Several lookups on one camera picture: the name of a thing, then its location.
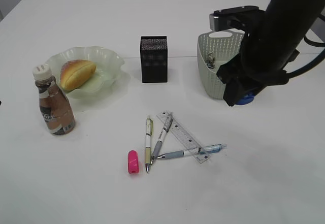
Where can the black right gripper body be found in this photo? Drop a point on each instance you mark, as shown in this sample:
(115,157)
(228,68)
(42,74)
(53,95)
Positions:
(235,69)

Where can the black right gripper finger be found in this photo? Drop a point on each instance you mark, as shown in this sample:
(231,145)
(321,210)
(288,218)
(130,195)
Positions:
(235,89)

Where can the pale green wavy glass plate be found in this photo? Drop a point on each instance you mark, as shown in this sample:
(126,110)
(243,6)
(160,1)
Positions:
(108,69)

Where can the golden sugared bread roll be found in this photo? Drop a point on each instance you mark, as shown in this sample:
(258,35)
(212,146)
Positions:
(75,73)

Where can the grey-green woven plastic basket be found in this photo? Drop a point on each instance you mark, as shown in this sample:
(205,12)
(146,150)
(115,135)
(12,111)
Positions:
(224,48)

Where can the white and beige pen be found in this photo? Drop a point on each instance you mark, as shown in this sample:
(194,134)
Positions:
(149,130)

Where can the blue grey retractable pen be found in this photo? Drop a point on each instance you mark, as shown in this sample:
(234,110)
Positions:
(182,153)

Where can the clear plastic ruler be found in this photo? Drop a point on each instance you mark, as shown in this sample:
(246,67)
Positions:
(185,138)

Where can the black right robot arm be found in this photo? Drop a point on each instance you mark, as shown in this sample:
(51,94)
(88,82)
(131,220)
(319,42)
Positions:
(270,41)

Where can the grey grip patterned pen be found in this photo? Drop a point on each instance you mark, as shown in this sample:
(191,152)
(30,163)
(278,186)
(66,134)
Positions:
(166,127)

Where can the blue correction tape dispenser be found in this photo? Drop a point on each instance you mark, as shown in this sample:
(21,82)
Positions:
(246,99)

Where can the black square pen holder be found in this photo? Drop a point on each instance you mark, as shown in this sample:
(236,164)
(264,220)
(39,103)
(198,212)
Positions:
(154,59)

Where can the brown paper ball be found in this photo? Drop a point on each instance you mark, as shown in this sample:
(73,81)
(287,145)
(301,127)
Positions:
(210,61)

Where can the brown coffee drink bottle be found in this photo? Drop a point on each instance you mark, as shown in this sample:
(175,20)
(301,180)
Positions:
(54,105)

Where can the pink highlighter cap eraser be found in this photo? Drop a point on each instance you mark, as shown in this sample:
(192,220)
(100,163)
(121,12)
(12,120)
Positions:
(132,162)

